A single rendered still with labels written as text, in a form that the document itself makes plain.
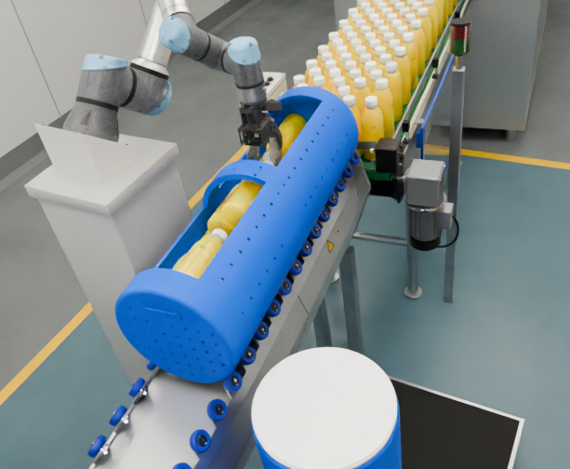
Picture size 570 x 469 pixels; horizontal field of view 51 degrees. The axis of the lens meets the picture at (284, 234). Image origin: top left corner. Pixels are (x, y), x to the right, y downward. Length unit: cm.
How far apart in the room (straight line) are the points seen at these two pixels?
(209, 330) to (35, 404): 175
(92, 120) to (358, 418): 106
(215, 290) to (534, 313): 183
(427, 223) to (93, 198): 112
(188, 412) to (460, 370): 142
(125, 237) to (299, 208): 54
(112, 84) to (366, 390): 106
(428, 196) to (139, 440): 121
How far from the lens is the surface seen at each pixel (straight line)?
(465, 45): 208
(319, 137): 161
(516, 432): 222
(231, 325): 119
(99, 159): 169
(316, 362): 124
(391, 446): 116
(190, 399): 138
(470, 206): 331
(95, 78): 174
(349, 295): 222
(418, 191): 204
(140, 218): 176
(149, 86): 181
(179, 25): 151
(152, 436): 136
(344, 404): 117
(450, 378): 251
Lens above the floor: 200
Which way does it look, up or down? 39 degrees down
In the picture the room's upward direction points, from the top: 11 degrees counter-clockwise
